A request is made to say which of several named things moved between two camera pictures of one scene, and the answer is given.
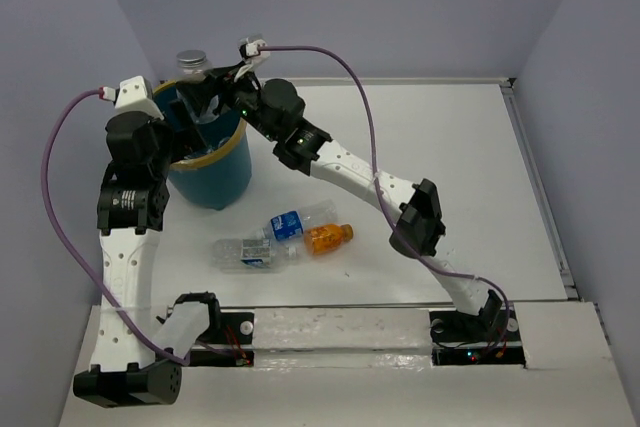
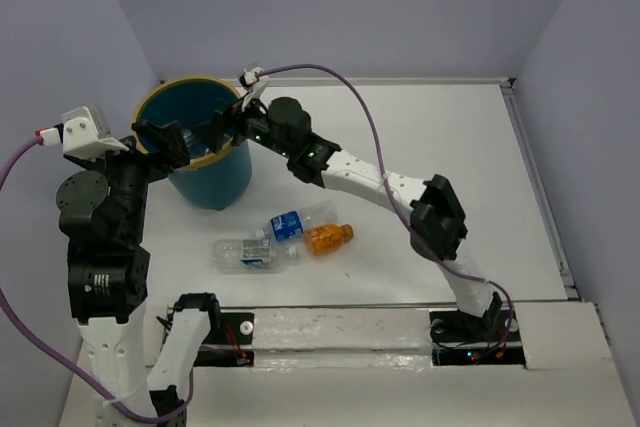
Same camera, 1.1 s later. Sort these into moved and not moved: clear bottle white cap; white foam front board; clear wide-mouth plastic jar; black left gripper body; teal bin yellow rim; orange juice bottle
Moved: clear wide-mouth plastic jar; black left gripper body
Not moved: clear bottle white cap; white foam front board; orange juice bottle; teal bin yellow rim
